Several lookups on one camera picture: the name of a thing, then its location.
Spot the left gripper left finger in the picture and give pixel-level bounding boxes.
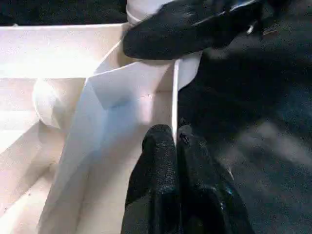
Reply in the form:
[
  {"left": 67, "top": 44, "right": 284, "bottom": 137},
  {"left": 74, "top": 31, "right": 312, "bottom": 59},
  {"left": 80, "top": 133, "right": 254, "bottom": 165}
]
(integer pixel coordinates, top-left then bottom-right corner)
[{"left": 124, "top": 124, "right": 182, "bottom": 234}]

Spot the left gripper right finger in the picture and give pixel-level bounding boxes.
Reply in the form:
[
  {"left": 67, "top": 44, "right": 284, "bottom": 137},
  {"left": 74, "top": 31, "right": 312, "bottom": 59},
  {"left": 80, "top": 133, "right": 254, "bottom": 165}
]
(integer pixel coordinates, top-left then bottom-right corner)
[{"left": 179, "top": 125, "right": 254, "bottom": 234}]

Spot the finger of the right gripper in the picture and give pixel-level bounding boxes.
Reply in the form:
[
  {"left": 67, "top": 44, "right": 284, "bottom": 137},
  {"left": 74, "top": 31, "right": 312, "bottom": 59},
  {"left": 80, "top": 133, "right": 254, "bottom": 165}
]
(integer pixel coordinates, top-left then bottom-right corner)
[{"left": 121, "top": 0, "right": 264, "bottom": 59}]

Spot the white plastic table leg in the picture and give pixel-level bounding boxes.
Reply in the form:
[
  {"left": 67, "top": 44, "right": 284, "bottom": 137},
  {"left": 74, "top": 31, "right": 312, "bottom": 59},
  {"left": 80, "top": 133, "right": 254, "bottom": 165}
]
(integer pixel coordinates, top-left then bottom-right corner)
[{"left": 126, "top": 0, "right": 173, "bottom": 27}]

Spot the white plastic table top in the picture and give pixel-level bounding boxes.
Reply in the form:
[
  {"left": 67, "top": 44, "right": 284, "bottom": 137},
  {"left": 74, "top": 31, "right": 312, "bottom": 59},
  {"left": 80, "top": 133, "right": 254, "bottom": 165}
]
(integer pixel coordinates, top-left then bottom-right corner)
[{"left": 0, "top": 23, "right": 203, "bottom": 234}]

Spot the black work mat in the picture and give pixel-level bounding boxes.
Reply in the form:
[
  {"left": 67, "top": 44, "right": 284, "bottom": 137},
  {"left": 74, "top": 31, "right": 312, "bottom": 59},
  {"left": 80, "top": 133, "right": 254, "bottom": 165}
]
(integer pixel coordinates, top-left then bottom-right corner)
[{"left": 0, "top": 0, "right": 312, "bottom": 234}]

